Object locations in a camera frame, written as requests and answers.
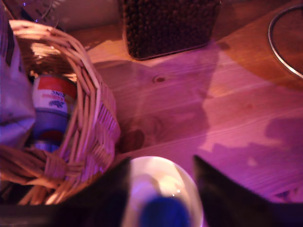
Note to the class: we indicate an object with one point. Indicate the blue coffee capsule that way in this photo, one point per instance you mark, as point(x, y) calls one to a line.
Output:
point(165, 212)

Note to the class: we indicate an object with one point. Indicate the clear jar with coffee beans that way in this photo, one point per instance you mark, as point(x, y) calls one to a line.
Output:
point(170, 26)

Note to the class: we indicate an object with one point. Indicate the white mug with picture print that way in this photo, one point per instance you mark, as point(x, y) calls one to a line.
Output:
point(165, 172)

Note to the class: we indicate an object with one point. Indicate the woven wicker basket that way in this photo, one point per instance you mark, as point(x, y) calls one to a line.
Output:
point(92, 132)

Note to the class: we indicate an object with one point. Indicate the bottle with red white label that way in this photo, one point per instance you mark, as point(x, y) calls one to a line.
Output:
point(53, 101)

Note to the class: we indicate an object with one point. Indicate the white printed paper bag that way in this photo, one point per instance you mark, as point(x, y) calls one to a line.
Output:
point(14, 99)

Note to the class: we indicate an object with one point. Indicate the cork globe on metal stand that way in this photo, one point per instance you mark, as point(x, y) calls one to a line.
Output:
point(274, 49)

